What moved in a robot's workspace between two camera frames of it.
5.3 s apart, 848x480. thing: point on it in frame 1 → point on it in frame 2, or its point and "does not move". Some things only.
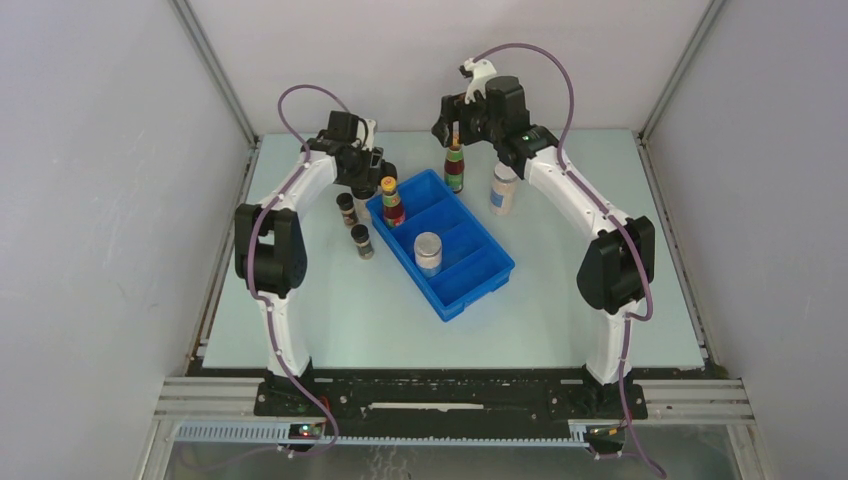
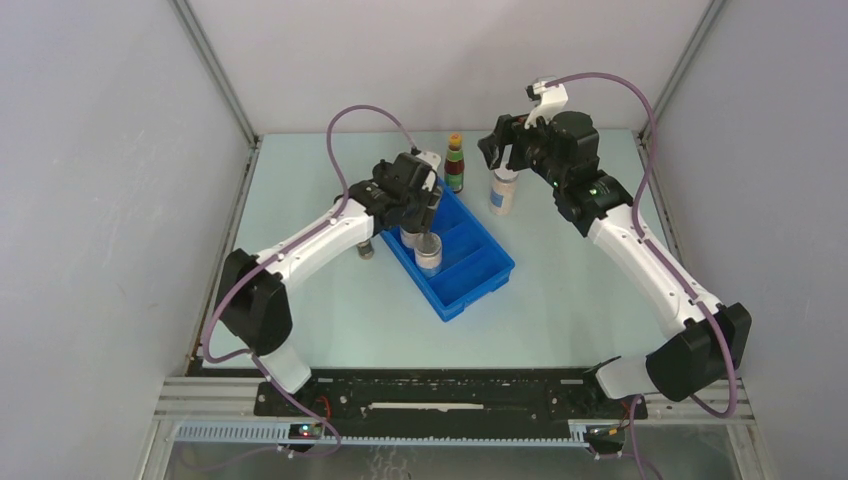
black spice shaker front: (360, 236) does not move
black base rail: (406, 400) does not move
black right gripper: (450, 111) → (494, 145)
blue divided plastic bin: (473, 263) does not move
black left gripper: (372, 159) → (429, 200)
